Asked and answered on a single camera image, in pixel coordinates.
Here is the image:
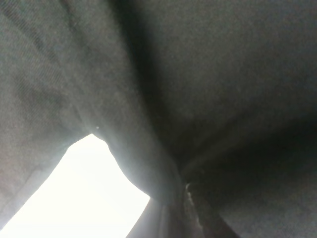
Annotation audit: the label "black printed t-shirt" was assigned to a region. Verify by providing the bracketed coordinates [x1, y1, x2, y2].
[0, 0, 317, 238]

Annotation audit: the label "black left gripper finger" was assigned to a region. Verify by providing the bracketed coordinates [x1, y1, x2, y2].
[183, 183, 205, 238]

